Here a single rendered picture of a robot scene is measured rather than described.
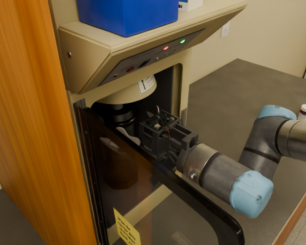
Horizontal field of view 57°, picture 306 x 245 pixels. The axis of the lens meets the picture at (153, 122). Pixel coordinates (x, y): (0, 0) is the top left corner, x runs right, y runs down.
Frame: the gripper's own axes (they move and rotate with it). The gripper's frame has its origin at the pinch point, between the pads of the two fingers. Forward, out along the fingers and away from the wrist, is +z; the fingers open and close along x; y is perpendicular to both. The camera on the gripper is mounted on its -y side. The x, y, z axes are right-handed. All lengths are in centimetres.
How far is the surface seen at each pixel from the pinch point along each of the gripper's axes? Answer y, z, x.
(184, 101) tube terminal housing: 4.1, -6.9, -13.7
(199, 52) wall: -15, 36, -83
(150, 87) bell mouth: 11.3, -5.0, -3.5
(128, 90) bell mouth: 12.4, -4.1, 1.9
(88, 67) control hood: 25.2, -13.3, 16.7
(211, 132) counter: -28, 2, -45
